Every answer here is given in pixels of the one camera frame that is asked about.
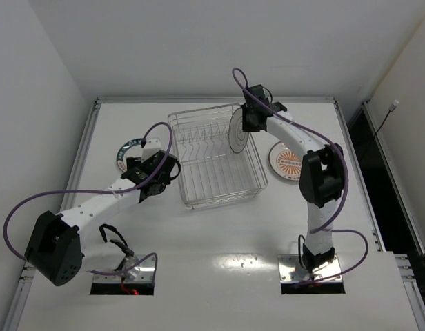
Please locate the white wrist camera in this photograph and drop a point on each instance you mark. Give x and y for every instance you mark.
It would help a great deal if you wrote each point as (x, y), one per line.
(258, 91)
(149, 147)

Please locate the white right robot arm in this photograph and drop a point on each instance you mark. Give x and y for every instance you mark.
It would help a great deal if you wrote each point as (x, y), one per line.
(321, 180)

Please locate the metal wire dish rack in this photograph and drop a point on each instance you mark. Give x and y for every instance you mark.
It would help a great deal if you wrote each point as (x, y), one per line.
(211, 173)

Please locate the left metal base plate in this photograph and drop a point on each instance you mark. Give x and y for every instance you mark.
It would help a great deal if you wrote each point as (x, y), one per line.
(141, 274)

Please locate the green rimmed white plate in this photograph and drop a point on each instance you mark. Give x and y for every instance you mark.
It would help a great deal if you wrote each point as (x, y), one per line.
(121, 154)

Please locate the black line patterned plate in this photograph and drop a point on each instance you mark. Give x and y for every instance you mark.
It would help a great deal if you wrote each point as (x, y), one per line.
(237, 138)

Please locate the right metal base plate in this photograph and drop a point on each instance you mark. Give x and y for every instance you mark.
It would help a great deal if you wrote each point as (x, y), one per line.
(291, 272)

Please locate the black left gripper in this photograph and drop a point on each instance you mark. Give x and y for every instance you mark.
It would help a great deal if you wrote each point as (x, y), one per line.
(152, 189)

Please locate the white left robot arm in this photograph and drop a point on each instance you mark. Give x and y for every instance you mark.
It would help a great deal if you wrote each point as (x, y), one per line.
(57, 247)

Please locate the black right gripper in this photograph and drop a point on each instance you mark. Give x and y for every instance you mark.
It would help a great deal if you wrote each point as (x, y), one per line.
(249, 119)

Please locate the black wall cable white plug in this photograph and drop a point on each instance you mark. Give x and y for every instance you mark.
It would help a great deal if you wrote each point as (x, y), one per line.
(390, 110)

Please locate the metal base plate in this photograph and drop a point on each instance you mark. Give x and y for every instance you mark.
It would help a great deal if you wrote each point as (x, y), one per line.
(141, 274)
(291, 272)

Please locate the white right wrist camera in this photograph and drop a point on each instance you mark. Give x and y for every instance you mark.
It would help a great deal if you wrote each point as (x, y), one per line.
(258, 91)

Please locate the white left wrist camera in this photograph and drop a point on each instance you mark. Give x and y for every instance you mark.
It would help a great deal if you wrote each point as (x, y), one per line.
(149, 147)

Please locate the orange patterned white plate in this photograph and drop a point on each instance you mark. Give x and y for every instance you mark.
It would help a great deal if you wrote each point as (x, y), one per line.
(284, 163)

